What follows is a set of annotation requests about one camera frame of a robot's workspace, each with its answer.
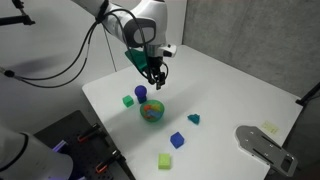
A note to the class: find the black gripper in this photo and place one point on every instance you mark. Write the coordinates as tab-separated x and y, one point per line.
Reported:
155	62

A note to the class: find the yellow toy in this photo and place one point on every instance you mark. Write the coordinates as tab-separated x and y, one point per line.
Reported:
156	107

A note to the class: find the orange toy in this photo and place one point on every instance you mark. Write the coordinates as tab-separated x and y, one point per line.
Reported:
147	108

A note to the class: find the green bowl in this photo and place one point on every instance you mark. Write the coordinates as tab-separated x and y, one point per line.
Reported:
152	116

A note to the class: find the teal toy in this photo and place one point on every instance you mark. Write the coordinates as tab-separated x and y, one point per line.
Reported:
194	118

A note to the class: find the purple cylinder block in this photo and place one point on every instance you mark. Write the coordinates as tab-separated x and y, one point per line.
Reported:
140	90

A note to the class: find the green cube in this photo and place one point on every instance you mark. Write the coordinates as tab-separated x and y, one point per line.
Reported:
128	101

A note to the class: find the blue cube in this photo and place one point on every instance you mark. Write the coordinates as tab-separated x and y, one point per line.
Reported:
176	140

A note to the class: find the lime green block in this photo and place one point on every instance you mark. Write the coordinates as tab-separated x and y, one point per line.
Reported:
164	161

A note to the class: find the yellow sticky note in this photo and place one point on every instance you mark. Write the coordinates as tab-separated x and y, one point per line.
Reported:
269	127

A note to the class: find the grey metal mounting plate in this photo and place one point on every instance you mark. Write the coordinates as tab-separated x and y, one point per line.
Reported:
263	148

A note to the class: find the black stand pole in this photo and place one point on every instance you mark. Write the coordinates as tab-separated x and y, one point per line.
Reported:
308	95

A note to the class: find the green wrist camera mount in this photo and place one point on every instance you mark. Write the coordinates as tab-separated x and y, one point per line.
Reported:
137	59

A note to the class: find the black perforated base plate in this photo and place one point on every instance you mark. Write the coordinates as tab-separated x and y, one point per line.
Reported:
83	153

